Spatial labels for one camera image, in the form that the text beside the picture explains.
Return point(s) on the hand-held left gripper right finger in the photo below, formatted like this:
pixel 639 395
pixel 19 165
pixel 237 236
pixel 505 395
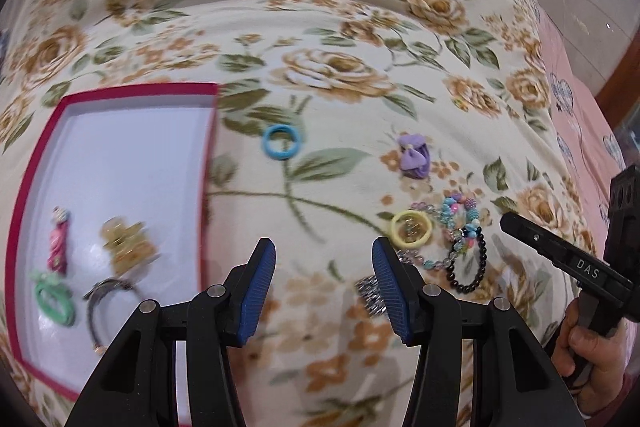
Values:
pixel 392 292

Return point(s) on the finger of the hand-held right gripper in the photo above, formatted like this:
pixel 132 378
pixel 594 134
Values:
pixel 560 257

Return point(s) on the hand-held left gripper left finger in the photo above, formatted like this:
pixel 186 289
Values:
pixel 257 292

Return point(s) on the red jewelry box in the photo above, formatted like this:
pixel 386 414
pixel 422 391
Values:
pixel 125 167

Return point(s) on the person's right forearm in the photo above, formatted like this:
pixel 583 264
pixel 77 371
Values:
pixel 630 402

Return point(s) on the person's right hand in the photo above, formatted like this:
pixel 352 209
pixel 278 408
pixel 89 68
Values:
pixel 590 352

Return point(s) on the pink printed sheet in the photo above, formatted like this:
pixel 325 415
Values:
pixel 580 107

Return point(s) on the purple bow hair clip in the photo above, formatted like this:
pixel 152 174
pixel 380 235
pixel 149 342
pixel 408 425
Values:
pixel 415 157

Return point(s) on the gold claw hair clip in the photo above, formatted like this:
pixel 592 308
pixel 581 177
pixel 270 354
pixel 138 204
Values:
pixel 127 247

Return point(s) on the pink hair clip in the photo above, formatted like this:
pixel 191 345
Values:
pixel 57 242

